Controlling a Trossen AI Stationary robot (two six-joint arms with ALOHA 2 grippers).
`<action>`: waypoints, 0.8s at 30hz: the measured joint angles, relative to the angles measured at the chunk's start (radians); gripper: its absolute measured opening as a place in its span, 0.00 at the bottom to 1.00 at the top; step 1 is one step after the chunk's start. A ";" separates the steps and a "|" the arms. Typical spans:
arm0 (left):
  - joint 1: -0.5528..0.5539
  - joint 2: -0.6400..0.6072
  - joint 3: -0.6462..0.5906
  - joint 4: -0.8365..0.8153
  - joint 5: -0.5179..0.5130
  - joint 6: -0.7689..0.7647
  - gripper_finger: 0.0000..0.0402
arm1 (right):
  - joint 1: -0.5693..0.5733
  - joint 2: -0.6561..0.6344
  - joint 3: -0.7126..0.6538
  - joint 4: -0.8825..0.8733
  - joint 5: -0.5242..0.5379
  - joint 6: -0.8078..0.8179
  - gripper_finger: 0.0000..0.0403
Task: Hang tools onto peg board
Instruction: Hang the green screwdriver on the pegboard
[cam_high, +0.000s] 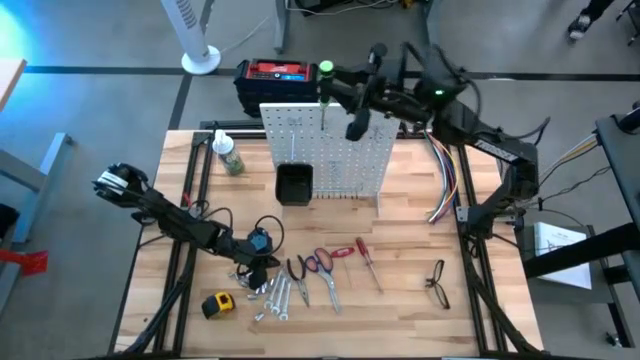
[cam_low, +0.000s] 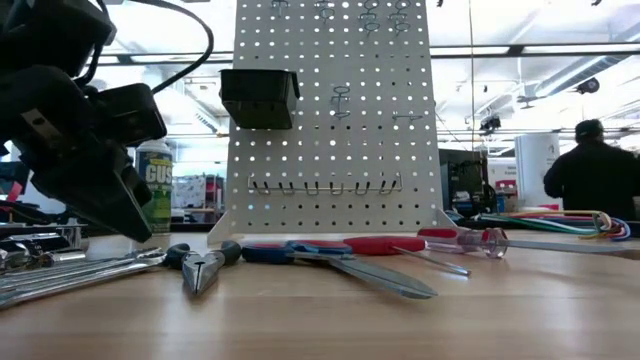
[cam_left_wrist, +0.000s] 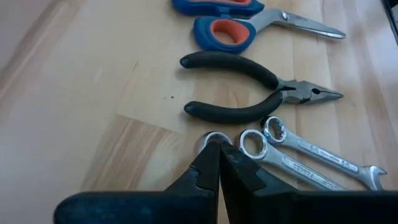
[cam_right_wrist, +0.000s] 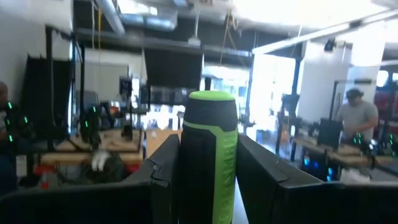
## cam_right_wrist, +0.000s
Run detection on black wall monitor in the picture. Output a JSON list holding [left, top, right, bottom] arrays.
[[144, 49, 205, 91]]

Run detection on white ceiling light bar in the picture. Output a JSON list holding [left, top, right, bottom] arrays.
[[251, 9, 398, 55]]

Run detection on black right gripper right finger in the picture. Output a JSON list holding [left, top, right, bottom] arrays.
[[236, 134, 398, 224]]

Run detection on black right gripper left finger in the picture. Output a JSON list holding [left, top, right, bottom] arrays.
[[0, 134, 180, 224]]

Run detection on wooden workbench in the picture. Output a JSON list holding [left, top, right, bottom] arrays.
[[40, 128, 146, 166], [292, 136, 398, 167]]

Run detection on black equipment box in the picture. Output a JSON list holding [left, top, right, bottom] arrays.
[[317, 118, 343, 149]]

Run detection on computer with blue lights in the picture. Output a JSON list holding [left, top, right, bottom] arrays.
[[300, 148, 340, 182]]

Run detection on green black handled screwdriver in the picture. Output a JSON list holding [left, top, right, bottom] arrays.
[[177, 90, 239, 224]]

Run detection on black partition panel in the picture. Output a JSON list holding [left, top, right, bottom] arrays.
[[23, 55, 74, 141]]

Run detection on silver ventilation duct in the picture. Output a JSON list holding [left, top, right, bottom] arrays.
[[93, 0, 178, 34]]

